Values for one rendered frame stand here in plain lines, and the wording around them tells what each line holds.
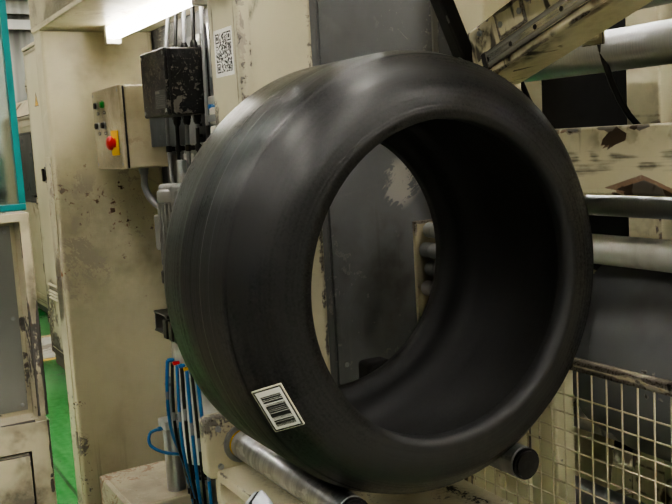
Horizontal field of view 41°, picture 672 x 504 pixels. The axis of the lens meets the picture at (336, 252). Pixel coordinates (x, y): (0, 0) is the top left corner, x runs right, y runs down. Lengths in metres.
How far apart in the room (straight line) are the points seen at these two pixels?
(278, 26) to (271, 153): 0.46
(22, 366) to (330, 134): 0.89
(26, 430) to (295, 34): 0.84
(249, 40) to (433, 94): 0.41
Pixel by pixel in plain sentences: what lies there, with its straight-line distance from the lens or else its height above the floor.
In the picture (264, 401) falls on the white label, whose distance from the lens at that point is 1.04.
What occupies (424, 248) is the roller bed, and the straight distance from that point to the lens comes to 1.70.
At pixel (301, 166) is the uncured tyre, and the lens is 1.00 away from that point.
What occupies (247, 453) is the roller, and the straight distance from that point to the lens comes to 1.36.
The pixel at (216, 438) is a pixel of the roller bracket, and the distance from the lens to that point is 1.41.
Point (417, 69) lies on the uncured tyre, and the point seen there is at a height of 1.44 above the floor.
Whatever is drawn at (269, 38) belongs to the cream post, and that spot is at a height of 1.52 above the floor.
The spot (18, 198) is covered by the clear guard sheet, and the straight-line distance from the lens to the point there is 1.66.
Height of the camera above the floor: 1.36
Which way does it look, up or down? 7 degrees down
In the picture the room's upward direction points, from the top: 3 degrees counter-clockwise
